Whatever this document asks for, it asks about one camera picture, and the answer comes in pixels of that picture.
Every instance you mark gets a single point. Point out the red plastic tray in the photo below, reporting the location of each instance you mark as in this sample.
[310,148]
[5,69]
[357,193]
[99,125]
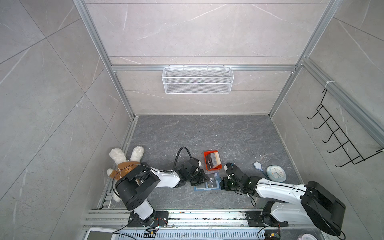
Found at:
[215,169]

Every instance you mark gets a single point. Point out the white tablet device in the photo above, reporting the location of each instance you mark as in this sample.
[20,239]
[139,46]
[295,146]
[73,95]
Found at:
[96,233]

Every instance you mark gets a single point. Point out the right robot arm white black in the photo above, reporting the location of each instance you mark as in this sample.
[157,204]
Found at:
[303,204]

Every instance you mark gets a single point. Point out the white plush bunny toy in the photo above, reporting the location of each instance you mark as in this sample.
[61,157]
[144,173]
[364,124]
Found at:
[123,165]

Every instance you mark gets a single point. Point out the aluminium frame rails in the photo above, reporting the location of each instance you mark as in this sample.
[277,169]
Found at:
[366,121]

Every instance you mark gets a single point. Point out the round mint alarm clock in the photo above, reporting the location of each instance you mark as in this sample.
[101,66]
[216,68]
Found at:
[276,173]

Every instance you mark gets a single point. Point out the white wire mesh basket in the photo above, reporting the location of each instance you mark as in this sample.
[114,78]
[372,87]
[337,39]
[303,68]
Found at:
[197,80]

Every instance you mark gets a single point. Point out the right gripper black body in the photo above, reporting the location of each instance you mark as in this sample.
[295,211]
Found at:
[228,185]

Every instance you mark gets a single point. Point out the blue leather card holder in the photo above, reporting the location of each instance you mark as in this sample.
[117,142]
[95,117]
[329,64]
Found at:
[203,186]

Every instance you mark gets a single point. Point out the blue toy figure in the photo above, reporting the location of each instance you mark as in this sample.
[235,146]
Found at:
[258,166]

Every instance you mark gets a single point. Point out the black wire hook rack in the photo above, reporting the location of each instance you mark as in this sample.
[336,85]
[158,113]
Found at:
[354,156]

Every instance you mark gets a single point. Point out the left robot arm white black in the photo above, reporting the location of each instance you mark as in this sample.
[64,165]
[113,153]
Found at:
[135,182]

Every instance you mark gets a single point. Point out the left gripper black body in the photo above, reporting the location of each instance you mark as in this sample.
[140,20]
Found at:
[198,178]

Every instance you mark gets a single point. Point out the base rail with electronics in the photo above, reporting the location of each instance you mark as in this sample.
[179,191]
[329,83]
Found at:
[230,224]

